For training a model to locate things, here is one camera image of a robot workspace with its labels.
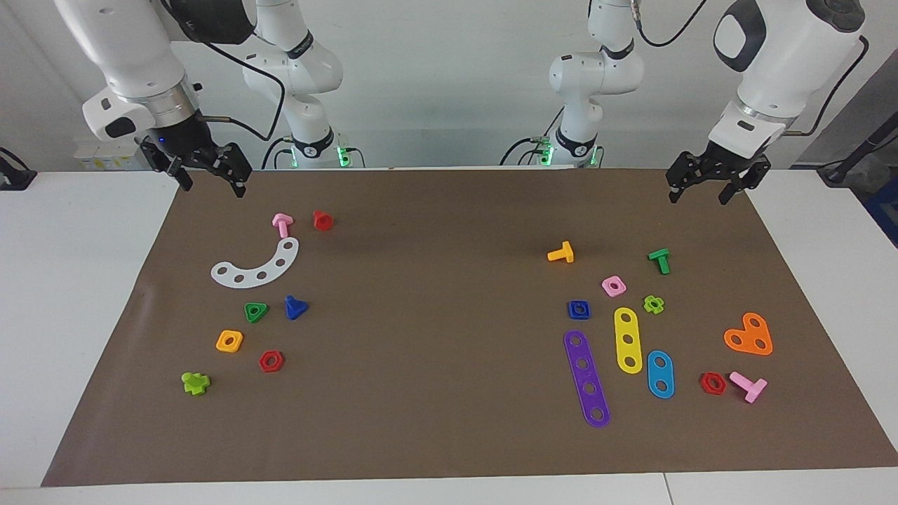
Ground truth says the blue crate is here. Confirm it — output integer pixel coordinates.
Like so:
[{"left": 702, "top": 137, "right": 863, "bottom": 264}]
[{"left": 864, "top": 188, "right": 898, "bottom": 248}]

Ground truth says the brown paper mat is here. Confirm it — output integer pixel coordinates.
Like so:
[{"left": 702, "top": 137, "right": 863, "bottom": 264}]
[{"left": 41, "top": 167, "right": 898, "bottom": 488}]

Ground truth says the white curved perforated plate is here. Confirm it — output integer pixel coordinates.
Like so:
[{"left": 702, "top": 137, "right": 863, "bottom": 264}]
[{"left": 210, "top": 237, "right": 300, "bottom": 289}]

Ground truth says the black tripod pole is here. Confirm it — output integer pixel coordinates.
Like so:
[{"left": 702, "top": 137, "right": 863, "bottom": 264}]
[{"left": 816, "top": 111, "right": 898, "bottom": 187}]

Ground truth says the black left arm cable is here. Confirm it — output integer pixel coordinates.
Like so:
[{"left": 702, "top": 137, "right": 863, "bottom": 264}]
[{"left": 631, "top": 0, "right": 871, "bottom": 136}]

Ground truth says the white labelled box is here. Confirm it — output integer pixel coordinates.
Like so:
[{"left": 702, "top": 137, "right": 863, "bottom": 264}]
[{"left": 73, "top": 137, "right": 152, "bottom": 172}]

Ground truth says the black base cable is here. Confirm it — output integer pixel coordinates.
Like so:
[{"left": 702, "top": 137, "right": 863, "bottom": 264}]
[
  {"left": 261, "top": 137, "right": 295, "bottom": 170},
  {"left": 500, "top": 136, "right": 544, "bottom": 167}
]

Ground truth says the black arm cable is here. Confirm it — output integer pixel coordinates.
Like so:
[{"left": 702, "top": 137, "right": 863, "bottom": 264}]
[
  {"left": 161, "top": 0, "right": 288, "bottom": 141},
  {"left": 631, "top": 0, "right": 871, "bottom": 136}
]

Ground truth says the black clamp mount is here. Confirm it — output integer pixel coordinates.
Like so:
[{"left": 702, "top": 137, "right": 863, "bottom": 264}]
[{"left": 0, "top": 146, "right": 38, "bottom": 191}]

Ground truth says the yellow three-hole plate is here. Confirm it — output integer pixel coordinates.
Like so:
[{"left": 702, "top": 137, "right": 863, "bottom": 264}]
[{"left": 613, "top": 307, "right": 644, "bottom": 375}]

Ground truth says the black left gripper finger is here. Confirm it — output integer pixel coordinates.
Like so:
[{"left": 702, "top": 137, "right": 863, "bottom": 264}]
[
  {"left": 718, "top": 159, "right": 772, "bottom": 206},
  {"left": 666, "top": 151, "right": 704, "bottom": 205}
]

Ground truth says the blue two-hole plate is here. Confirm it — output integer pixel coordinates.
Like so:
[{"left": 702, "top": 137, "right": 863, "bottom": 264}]
[{"left": 646, "top": 349, "right": 676, "bottom": 400}]

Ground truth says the purple four-hole plate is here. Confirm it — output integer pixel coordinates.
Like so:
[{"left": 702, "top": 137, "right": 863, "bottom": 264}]
[{"left": 563, "top": 329, "right": 612, "bottom": 429}]

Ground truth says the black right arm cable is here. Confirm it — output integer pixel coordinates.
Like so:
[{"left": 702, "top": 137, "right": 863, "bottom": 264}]
[{"left": 161, "top": 0, "right": 288, "bottom": 141}]

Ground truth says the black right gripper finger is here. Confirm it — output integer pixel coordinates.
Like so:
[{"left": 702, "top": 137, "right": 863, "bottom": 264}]
[
  {"left": 140, "top": 139, "right": 194, "bottom": 192},
  {"left": 210, "top": 142, "right": 253, "bottom": 199}
]

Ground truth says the orange heart plate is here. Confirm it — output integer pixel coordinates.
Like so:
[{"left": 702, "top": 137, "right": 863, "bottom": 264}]
[{"left": 723, "top": 312, "right": 774, "bottom": 357}]

